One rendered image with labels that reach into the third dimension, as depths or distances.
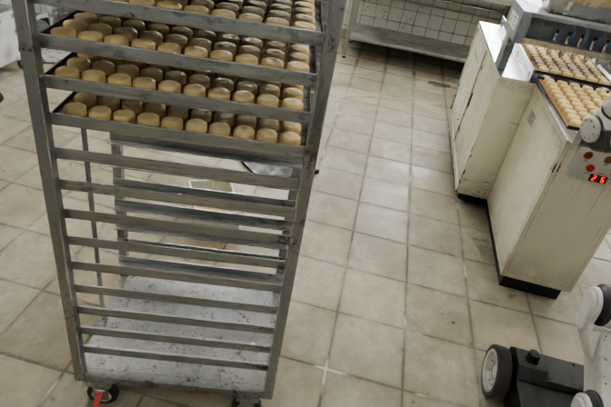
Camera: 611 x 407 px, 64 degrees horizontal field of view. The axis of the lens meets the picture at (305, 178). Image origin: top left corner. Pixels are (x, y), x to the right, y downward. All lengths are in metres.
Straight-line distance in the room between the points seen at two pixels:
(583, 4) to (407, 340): 1.82
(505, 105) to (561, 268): 0.91
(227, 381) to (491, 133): 1.96
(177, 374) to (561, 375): 1.38
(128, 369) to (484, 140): 2.16
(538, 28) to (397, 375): 1.85
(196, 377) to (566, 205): 1.68
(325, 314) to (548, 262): 1.09
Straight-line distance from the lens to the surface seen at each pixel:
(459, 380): 2.19
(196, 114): 1.25
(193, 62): 1.09
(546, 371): 2.10
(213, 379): 1.78
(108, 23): 1.29
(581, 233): 2.52
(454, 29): 5.92
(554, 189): 2.36
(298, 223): 1.23
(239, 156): 1.65
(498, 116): 2.92
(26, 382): 2.05
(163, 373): 1.80
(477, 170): 3.06
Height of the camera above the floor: 1.61
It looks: 32 degrees down
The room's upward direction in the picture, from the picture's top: 10 degrees clockwise
